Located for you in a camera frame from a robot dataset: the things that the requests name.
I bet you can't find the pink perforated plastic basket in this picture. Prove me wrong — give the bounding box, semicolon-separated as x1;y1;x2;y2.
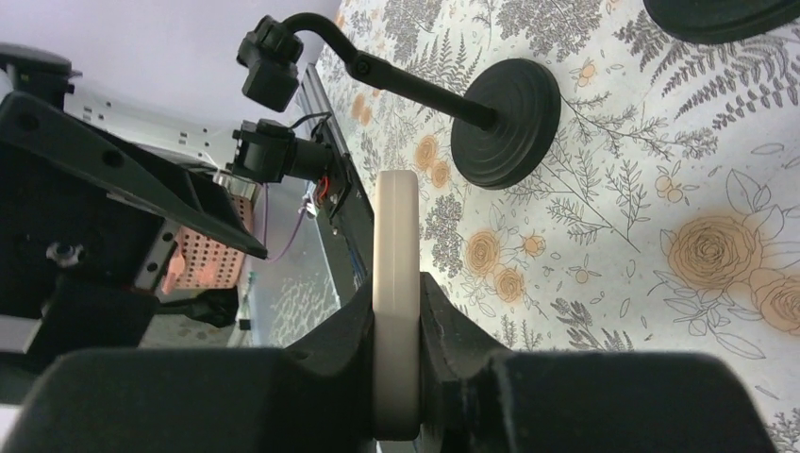
160;226;245;294

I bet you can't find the floral patterned table mat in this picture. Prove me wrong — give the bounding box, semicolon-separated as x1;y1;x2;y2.
317;1;799;452

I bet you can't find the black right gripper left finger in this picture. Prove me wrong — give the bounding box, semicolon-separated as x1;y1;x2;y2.
2;284;374;452

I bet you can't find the black phone stand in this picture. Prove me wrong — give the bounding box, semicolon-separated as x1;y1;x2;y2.
643;0;799;44
236;12;561;190

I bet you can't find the phone with beige case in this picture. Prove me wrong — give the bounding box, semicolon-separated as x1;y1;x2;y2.
372;170;421;441

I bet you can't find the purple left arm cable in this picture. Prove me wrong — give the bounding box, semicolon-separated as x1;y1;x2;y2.
259;182;311;264

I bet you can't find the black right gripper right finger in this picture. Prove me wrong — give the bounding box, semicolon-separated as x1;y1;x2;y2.
420;273;775;452

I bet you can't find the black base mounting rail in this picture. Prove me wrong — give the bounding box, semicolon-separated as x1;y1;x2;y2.
299;64;374;305

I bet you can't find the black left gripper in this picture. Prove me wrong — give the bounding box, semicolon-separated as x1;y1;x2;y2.
1;92;268;365

